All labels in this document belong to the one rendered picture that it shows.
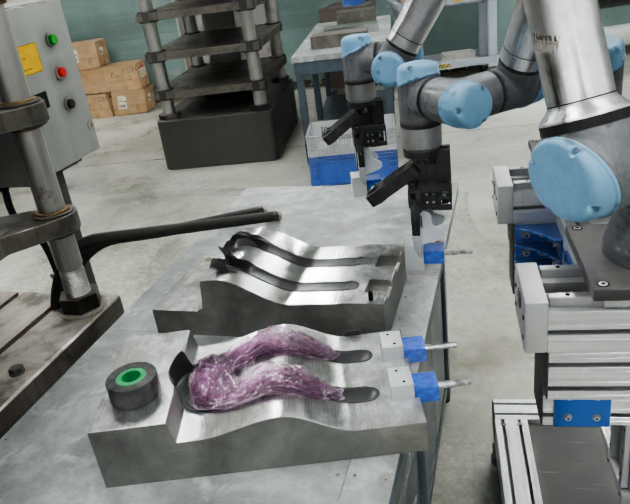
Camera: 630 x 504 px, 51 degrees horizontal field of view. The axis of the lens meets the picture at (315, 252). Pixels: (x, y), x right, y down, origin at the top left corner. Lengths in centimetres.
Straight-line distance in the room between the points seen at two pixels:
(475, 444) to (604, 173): 151
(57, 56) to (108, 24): 639
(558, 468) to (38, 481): 128
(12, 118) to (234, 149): 386
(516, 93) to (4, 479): 105
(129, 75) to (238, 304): 659
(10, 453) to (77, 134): 90
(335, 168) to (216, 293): 319
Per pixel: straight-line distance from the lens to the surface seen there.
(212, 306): 137
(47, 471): 121
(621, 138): 90
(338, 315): 128
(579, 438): 200
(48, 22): 184
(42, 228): 156
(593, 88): 90
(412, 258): 131
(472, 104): 110
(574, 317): 106
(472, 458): 222
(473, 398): 244
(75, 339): 159
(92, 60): 792
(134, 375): 110
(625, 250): 104
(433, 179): 126
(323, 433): 102
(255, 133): 520
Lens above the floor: 152
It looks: 25 degrees down
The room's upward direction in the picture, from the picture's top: 8 degrees counter-clockwise
